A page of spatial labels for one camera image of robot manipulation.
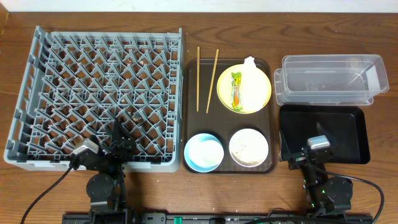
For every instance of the white napkin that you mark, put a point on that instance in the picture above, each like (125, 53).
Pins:
(253, 83)

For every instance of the white bowl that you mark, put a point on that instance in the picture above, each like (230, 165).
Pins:
(251, 131)

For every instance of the clear plastic waste bin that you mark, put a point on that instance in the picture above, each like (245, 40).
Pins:
(330, 79)

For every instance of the black rectangular tray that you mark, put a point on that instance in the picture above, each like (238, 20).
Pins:
(346, 125)

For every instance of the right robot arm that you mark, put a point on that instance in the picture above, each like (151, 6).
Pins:
(329, 196)

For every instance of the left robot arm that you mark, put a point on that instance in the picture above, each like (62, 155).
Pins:
(107, 190)

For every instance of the green yellow snack wrapper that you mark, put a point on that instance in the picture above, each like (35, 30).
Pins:
(236, 81)

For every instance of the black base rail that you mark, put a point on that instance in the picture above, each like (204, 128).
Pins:
(162, 218)

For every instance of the yellow round plate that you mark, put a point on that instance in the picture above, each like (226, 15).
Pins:
(224, 88)

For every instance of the grey plastic dish rack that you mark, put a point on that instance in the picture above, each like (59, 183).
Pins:
(76, 84)

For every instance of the rice and nuts pile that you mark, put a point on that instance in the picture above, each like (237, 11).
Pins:
(248, 149)

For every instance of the wooden chopstick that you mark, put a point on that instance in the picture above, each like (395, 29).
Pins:
(212, 81)
(198, 78)

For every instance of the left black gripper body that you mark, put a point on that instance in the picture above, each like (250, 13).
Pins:
(119, 147)

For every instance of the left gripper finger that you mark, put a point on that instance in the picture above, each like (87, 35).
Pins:
(116, 133)
(125, 135)

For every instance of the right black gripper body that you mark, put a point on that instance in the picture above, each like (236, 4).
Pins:
(297, 162)

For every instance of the light blue bowl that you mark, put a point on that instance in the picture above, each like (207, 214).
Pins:
(203, 153)

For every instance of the dark brown serving tray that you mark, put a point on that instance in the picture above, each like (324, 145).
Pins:
(222, 122)

